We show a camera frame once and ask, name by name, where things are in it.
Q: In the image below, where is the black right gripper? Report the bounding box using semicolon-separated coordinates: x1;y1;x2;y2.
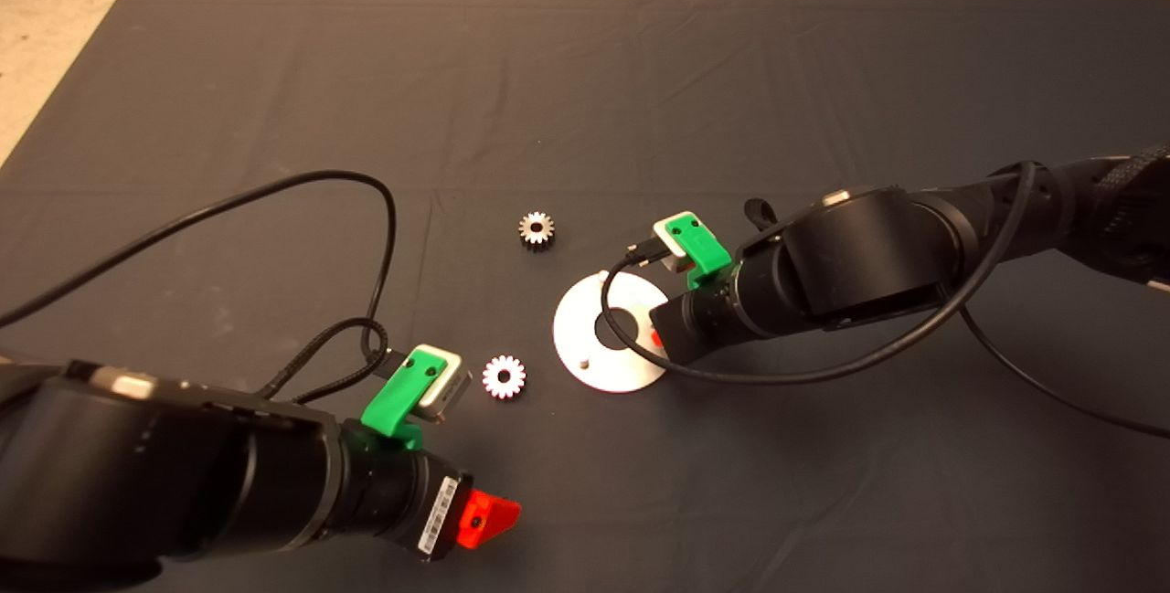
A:
650;266;764;365

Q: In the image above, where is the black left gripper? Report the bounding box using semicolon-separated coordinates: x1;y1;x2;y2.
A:
329;422;522;563

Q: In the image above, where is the round metal carrier plate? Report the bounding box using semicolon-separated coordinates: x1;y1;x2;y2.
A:
552;271;674;394

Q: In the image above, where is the steel planetary gear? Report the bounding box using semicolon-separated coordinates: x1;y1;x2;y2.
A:
517;211;556;251
482;355;527;401

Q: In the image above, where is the dark grey table cloth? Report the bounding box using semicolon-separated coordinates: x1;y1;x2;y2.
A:
0;0;1170;593

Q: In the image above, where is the silver right camera box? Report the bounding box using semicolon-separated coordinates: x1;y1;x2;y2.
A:
652;220;691;272

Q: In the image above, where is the silver camera box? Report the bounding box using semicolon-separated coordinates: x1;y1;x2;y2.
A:
652;220;691;272
420;346;473;420

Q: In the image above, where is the green right camera mount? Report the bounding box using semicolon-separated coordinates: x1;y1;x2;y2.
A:
665;214;732;291

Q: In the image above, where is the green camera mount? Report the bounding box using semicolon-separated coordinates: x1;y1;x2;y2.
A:
665;214;732;291
361;346;449;450

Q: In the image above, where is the silver left camera box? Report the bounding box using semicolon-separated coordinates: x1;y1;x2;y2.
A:
420;346;473;420

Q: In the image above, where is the green left camera mount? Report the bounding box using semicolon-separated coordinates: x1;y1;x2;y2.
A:
361;346;449;450

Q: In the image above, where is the braided black cable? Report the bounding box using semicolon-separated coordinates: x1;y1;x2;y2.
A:
261;315;403;402

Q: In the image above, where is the smooth black cable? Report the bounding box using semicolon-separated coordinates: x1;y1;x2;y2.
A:
0;170;399;365

